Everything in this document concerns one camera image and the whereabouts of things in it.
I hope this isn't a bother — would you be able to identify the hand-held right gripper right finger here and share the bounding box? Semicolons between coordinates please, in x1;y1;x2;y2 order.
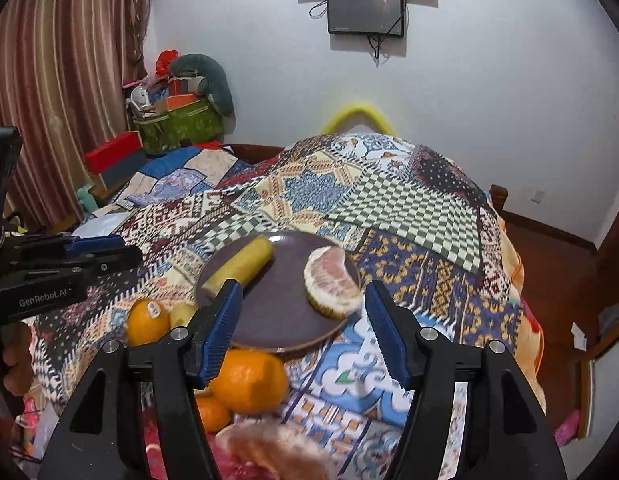
364;281;565;480

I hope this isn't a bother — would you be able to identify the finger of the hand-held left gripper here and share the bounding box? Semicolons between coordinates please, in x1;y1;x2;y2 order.
0;245;144;293
8;232;127;262

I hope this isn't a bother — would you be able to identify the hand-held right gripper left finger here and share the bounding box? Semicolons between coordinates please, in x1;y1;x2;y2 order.
36;280;244;480

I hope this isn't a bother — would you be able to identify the yellow sugarcane piece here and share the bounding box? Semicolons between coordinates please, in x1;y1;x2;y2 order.
169;302;199;330
202;236;276;295

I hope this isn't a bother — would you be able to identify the orange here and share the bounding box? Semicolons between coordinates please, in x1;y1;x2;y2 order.
126;299;171;347
208;349;290;416

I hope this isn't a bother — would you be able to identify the dark brown round plate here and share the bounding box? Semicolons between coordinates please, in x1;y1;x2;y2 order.
194;229;364;353

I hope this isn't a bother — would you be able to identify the small tangerine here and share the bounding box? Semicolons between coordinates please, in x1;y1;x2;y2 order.
194;395;232;435

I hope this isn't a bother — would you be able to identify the peeled pomelo segment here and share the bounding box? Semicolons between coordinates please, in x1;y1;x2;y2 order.
215;420;340;480
303;246;364;320

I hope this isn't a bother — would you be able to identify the person's left hand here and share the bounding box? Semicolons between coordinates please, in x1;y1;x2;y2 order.
0;321;37;401

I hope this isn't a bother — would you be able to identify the teal soft object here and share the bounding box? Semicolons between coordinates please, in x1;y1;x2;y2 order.
76;185;100;211

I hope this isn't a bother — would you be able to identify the grey blue box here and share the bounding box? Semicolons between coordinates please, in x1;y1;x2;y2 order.
102;150;150;188

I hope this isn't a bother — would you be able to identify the red flat box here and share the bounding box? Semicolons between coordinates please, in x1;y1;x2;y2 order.
84;131;142;173

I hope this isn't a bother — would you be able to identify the striped brown curtain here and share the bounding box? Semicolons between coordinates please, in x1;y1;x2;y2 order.
0;0;162;233

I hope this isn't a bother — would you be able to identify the patchwork patterned blanket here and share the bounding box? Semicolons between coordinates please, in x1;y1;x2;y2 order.
29;132;547;480

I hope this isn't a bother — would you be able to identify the orange fleece blanket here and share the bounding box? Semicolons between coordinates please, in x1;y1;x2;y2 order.
489;220;547;411

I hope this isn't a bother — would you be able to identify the green fabric storage box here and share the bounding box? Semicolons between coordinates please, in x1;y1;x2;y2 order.
133;97;225;156

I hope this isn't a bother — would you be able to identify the silver metal pot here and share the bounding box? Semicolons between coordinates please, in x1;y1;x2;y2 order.
129;85;152;111

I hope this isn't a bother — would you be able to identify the orange small box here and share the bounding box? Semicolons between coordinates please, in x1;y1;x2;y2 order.
166;92;200;110

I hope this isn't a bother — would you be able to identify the pink slipper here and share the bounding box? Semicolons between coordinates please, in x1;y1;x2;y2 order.
554;410;581;445

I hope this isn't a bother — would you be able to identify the grey plush pillow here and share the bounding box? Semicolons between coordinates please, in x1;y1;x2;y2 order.
168;53;236;116

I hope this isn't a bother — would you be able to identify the wooden furniture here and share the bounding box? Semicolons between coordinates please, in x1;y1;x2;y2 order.
577;300;619;441

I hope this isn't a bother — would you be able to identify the small black wall monitor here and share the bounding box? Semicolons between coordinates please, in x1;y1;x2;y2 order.
327;0;406;38

